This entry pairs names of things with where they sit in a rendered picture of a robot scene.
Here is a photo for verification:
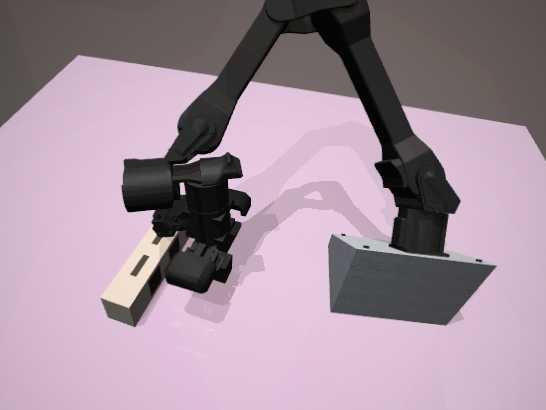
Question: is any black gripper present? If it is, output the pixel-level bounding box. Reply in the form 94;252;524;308
163;188;251;294

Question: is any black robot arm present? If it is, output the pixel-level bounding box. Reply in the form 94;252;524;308
122;0;461;258

